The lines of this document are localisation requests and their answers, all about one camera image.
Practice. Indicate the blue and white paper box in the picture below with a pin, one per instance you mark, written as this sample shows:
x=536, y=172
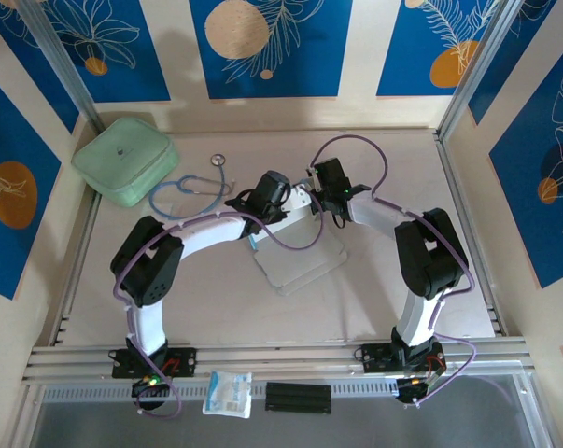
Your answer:
x=304, y=266

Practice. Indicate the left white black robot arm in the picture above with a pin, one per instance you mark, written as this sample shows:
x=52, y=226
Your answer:
x=211, y=235

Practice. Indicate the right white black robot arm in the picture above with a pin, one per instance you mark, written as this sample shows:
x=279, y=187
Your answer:
x=374, y=214

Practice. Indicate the blue stethoscope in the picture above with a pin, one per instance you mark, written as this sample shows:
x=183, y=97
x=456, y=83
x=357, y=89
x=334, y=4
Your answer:
x=218, y=160

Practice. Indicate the mint green zipper pouch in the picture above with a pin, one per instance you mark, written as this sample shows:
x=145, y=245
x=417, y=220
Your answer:
x=122, y=158

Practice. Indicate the white gauze packet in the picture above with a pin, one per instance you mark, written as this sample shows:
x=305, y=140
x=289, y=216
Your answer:
x=227, y=394

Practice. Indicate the black ribbed block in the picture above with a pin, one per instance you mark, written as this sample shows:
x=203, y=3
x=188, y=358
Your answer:
x=298, y=397

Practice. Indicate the right black controller board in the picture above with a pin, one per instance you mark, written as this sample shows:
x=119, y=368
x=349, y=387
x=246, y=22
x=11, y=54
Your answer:
x=409, y=394

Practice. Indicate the black controller board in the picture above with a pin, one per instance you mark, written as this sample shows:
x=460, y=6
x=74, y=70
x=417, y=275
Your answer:
x=149, y=396
x=409, y=394

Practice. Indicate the left black controller board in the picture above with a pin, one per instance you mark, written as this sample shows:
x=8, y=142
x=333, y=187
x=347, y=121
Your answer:
x=149, y=396

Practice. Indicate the aluminium table side rail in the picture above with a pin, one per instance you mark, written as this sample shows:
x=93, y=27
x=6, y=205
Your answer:
x=86, y=233
x=454, y=186

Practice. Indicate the long aluminium mounting rail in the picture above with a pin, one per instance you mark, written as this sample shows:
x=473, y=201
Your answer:
x=281, y=361

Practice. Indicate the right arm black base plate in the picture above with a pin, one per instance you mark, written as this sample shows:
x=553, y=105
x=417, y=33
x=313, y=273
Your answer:
x=374, y=357

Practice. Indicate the aluminium frame post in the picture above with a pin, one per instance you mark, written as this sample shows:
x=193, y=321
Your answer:
x=482, y=60
x=57, y=60

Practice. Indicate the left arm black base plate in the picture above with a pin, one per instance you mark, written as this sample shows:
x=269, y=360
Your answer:
x=183, y=361

